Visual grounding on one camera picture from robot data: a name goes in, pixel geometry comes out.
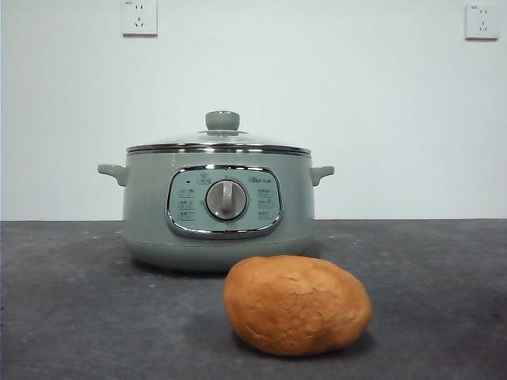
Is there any glass lid with green knob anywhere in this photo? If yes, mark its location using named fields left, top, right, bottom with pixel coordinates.
left=126, top=110, right=312, bottom=155

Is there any brown potato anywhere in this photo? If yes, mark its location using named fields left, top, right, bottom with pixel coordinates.
left=223, top=255, right=373, bottom=356

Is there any pale green electric cooking pot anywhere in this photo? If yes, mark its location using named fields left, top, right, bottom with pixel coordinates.
left=97, top=150, right=336, bottom=273

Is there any white wall socket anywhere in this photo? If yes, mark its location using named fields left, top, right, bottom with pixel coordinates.
left=463, top=3, right=500, bottom=41
left=121, top=0, right=158, bottom=39

